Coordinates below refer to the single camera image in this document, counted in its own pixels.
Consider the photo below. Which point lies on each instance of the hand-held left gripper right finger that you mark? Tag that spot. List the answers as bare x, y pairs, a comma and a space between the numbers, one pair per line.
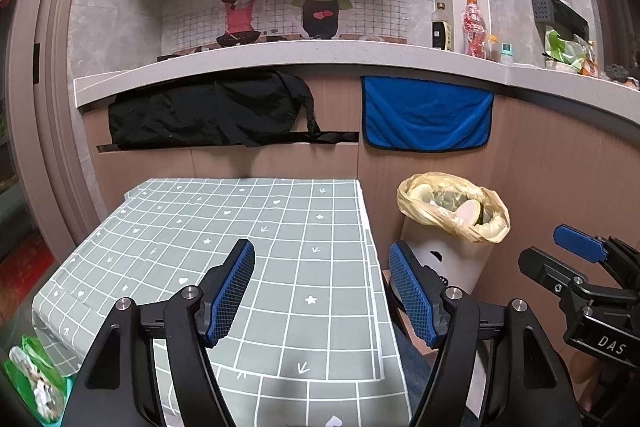
415, 294

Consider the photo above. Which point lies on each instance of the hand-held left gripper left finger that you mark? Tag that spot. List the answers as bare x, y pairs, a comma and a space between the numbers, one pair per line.
230, 292

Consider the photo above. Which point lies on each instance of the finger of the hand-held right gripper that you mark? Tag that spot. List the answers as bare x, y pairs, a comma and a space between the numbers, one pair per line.
545, 269
577, 242

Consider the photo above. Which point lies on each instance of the white trash bin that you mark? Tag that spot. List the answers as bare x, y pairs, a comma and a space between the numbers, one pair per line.
450, 262

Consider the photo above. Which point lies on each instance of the person's leg in jeans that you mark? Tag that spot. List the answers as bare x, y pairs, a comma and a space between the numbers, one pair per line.
410, 367

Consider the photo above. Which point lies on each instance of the green grid tablecloth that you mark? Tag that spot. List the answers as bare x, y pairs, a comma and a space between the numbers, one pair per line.
300, 257

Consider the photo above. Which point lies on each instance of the blue towel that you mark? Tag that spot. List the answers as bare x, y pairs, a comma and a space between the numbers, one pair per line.
425, 114

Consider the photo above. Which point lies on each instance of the black cloth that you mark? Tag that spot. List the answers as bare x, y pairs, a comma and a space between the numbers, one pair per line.
210, 112

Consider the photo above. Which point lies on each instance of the bagged green vegetables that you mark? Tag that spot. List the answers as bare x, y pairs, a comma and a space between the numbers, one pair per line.
567, 52

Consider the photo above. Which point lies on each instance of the small teal cap bottle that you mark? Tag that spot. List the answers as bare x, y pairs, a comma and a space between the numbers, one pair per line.
507, 56

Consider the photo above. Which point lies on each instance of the small orange cap bottle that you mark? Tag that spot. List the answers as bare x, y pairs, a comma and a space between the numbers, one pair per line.
493, 50

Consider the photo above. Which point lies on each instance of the green plastic bag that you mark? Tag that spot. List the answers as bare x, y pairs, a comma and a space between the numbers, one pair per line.
30, 382

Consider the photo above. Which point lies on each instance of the black dish rack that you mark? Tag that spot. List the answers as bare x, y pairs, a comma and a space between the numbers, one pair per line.
570, 19

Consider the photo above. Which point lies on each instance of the red label plastic bottle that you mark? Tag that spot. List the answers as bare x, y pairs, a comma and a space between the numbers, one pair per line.
475, 29

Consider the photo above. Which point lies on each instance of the beige kitchen countertop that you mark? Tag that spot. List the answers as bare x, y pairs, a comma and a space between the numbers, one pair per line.
300, 59

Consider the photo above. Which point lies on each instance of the dark sauce bottle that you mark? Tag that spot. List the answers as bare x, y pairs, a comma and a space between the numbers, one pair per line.
441, 32

